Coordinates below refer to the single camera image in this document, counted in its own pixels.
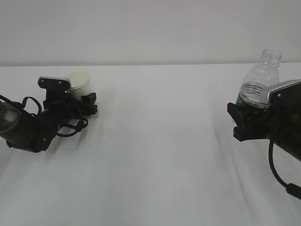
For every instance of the white paper cup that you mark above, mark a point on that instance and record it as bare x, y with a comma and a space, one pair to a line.
80, 84

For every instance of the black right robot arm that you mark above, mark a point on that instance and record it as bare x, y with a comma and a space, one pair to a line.
291, 145

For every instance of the clear green-label water bottle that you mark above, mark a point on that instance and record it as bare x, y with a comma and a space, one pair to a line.
262, 75

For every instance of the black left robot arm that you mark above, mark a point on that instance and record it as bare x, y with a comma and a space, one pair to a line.
33, 132

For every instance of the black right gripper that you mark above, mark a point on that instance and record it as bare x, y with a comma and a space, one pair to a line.
255, 123

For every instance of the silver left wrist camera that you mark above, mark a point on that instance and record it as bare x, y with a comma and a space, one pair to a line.
54, 83

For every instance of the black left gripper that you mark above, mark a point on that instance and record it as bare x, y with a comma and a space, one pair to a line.
60, 106

